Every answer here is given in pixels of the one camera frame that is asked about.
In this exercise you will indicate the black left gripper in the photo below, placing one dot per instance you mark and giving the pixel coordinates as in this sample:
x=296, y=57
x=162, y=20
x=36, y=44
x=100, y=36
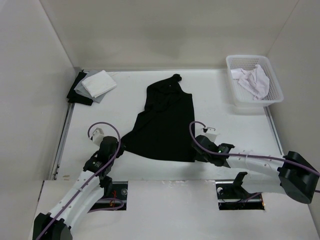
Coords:
x=121, y=150

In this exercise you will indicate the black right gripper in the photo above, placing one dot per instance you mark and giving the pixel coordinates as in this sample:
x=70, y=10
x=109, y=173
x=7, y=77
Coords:
x=198, y=157

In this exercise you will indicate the black tank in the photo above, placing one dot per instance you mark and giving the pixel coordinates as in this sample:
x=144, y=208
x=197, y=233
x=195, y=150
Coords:
x=162, y=130
x=74, y=97

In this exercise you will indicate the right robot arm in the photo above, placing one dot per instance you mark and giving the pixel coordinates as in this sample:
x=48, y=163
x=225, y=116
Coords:
x=289, y=175

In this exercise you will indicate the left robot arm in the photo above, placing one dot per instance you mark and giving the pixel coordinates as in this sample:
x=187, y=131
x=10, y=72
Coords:
x=92, y=185

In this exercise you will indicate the folded black tank top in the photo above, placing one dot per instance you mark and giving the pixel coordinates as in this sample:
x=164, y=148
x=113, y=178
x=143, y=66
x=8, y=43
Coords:
x=74, y=97

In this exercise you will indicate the folded grey tank top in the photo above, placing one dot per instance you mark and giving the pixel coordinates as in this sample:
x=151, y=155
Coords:
x=79, y=88

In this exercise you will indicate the folded white tank top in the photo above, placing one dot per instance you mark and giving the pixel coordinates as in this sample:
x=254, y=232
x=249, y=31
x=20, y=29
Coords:
x=99, y=84

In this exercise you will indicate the crumpled white tank top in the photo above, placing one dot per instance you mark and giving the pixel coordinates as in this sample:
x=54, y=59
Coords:
x=254, y=81

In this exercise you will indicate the white plastic mesh basket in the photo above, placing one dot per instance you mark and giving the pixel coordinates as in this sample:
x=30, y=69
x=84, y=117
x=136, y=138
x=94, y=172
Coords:
x=243, y=98

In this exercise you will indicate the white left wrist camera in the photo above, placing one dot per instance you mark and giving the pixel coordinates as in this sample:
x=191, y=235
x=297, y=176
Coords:
x=97, y=136

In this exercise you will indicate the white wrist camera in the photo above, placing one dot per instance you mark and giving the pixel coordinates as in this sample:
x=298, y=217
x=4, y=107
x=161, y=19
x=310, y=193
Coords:
x=211, y=133
x=97, y=136

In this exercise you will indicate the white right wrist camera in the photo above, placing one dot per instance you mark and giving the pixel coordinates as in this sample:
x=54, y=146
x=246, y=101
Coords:
x=211, y=133

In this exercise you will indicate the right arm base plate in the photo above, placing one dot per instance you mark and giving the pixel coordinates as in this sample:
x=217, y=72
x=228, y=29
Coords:
x=231, y=197

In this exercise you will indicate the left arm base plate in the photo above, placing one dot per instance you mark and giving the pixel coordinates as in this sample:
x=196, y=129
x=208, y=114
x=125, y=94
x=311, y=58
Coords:
x=113, y=200

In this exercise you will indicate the left metal table rail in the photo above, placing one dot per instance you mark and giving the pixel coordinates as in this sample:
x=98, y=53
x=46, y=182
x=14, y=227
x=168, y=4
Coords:
x=55, y=163

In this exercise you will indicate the metal table rail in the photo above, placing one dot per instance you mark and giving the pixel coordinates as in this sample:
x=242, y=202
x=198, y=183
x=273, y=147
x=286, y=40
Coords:
x=55, y=163
x=273, y=129

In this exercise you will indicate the right metal table rail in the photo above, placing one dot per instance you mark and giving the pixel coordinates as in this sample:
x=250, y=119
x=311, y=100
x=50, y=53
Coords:
x=273, y=129

